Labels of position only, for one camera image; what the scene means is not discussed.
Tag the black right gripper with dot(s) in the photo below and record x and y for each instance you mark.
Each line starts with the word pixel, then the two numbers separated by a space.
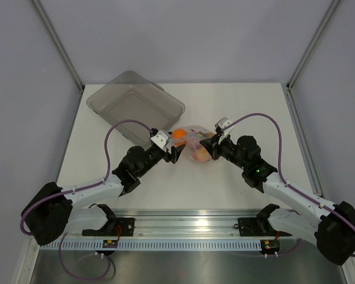
pixel 212 146

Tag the orange fake orange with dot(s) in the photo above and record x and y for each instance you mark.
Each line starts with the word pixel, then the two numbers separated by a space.
pixel 179 136

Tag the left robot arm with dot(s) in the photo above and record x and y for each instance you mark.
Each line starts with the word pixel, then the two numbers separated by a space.
pixel 55 210

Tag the smoky clear plastic bin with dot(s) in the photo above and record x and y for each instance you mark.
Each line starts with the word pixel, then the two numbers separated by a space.
pixel 130 96

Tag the aluminium frame rail right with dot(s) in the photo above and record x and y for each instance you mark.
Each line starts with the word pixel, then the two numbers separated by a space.
pixel 303 143

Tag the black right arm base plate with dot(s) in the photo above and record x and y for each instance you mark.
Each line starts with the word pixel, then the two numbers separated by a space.
pixel 249 227

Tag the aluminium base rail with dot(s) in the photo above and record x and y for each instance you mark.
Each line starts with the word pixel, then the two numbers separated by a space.
pixel 185 223

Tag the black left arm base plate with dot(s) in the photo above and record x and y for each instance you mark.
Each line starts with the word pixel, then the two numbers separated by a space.
pixel 122 226

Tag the clear zip top bag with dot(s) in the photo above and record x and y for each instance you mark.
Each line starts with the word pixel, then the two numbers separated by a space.
pixel 196 133

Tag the white slotted cable duct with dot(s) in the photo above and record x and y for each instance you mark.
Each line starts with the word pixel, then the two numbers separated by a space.
pixel 154 245

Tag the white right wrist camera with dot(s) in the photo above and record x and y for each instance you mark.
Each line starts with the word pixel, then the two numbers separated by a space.
pixel 223 128

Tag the fake peach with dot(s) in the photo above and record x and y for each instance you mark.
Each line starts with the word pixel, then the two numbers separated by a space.
pixel 201 155

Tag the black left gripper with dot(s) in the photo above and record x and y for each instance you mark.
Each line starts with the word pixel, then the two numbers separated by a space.
pixel 175 152

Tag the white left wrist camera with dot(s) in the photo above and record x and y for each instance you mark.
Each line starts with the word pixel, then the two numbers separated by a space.
pixel 161 140

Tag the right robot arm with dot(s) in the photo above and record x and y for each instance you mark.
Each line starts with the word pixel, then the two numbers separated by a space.
pixel 328 226

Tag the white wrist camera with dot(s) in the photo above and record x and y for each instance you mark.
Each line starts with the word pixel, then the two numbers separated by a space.
pixel 223 128
pixel 161 140

